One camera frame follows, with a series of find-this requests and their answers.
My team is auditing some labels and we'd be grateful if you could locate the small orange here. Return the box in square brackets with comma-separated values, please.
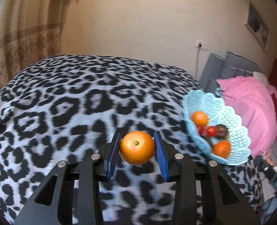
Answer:
[212, 140, 230, 158]

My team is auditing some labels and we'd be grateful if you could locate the small dark passion fruit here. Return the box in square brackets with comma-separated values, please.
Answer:
[215, 124, 229, 140]

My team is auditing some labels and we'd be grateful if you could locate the red tomato front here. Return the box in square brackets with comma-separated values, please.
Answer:
[206, 126, 217, 137]

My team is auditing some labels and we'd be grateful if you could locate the red tomato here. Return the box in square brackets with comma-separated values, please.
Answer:
[197, 127, 204, 136]
[206, 126, 217, 137]

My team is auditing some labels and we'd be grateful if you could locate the red tomato back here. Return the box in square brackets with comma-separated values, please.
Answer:
[197, 127, 204, 136]

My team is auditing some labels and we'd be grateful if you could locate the large orange front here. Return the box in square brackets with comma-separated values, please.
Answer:
[191, 111, 208, 127]

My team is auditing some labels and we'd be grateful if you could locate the orange back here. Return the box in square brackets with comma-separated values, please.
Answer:
[120, 131, 156, 166]

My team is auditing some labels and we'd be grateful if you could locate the orange with stem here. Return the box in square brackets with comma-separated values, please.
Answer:
[265, 156, 275, 165]

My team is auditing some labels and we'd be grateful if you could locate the large wrinkled passion fruit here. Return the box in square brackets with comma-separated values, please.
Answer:
[204, 136, 213, 146]

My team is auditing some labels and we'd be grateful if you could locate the pink blanket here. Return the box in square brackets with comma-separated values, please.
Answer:
[217, 76, 277, 157]

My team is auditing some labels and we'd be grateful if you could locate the light blue lattice basket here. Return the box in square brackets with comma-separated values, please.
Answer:
[183, 90, 251, 166]

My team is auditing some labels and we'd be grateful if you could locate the leopard print tablecloth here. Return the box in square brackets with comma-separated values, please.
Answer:
[0, 55, 263, 224]

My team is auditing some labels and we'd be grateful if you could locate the grey headboard cushion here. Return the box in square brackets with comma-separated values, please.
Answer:
[199, 51, 263, 93]

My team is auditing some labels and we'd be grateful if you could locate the beige patterned curtain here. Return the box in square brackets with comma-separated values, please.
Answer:
[0, 0, 67, 89]

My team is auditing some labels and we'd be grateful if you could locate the white wall socket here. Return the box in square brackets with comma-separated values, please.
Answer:
[195, 39, 208, 51]

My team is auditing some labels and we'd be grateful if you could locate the black power cable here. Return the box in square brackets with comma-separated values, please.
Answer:
[195, 44, 203, 80]

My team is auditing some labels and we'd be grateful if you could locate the framed wall picture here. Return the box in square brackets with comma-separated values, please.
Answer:
[245, 2, 270, 51]

